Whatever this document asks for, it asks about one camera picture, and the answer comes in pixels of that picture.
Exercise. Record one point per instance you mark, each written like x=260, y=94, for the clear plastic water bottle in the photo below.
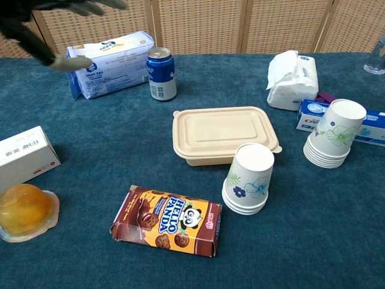
x=376, y=60

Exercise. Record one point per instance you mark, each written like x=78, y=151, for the stack of floral paper cups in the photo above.
x=337, y=135

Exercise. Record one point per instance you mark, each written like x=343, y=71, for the orange fruit jelly cup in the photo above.
x=24, y=210

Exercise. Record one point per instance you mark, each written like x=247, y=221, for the white cardboard box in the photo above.
x=24, y=153

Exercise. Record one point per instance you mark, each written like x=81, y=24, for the blue white tissue pack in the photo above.
x=111, y=69

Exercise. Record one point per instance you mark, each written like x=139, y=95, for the beige lidded lunch box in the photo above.
x=222, y=132

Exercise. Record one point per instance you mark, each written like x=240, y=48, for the dark teal table cloth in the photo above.
x=300, y=241

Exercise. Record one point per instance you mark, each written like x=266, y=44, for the brown Hello Panda box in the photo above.
x=168, y=221

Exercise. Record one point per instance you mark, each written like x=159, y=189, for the small purple box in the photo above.
x=326, y=97

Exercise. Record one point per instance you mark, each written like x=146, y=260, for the opened white tissue pack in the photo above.
x=291, y=84

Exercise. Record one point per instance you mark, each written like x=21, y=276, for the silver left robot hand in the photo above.
x=18, y=18

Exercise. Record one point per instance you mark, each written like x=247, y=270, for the blue white toothpaste box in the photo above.
x=309, y=114

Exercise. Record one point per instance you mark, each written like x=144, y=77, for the blue drink can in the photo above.
x=162, y=75

